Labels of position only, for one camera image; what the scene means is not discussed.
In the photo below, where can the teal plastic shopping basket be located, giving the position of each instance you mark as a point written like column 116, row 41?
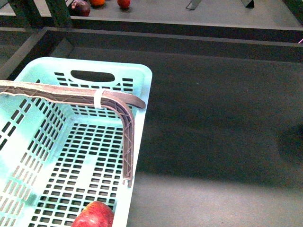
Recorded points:
column 56, row 158

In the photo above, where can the red yellow apple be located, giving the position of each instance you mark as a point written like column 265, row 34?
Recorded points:
column 95, row 214
column 124, row 4

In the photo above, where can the black shelf divider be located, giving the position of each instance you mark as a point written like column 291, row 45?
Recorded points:
column 248, row 3
column 193, row 4

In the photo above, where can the dark purple fruit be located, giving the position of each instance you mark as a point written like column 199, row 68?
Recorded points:
column 80, row 8

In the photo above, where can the orange fruit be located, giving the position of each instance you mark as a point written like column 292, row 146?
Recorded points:
column 97, row 3

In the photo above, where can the white zip tie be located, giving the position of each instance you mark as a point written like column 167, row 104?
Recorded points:
column 97, row 98

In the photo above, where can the black perforated upright post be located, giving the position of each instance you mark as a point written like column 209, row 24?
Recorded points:
column 27, row 13
column 60, row 13

